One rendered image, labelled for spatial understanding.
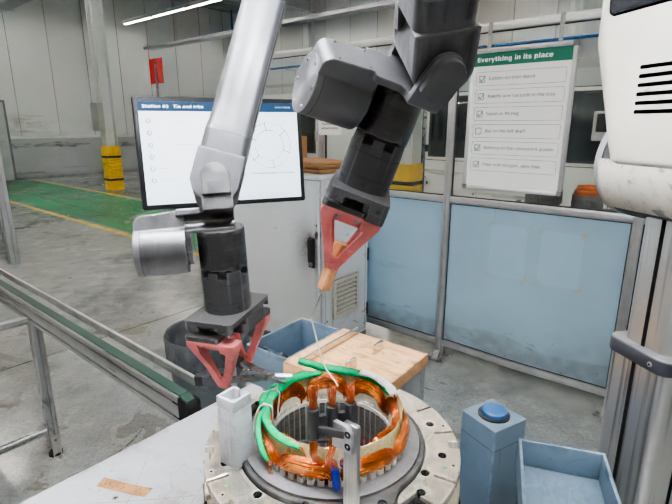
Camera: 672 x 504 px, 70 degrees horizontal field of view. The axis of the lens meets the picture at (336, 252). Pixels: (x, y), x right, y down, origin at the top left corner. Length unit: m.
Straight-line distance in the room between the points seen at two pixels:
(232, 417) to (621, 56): 0.68
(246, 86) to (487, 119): 2.29
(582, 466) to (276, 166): 1.23
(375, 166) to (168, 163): 1.14
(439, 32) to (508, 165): 2.37
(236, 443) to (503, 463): 0.45
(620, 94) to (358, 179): 0.42
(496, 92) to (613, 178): 2.08
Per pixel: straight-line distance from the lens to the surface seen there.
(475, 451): 0.87
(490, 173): 2.84
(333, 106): 0.46
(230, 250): 0.58
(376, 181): 0.50
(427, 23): 0.44
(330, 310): 3.05
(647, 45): 0.77
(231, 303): 0.60
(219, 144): 0.61
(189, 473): 1.15
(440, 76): 0.45
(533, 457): 0.78
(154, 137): 1.58
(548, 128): 2.73
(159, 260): 0.59
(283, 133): 1.65
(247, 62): 0.66
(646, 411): 0.85
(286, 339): 1.07
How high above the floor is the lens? 1.49
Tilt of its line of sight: 15 degrees down
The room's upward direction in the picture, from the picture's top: straight up
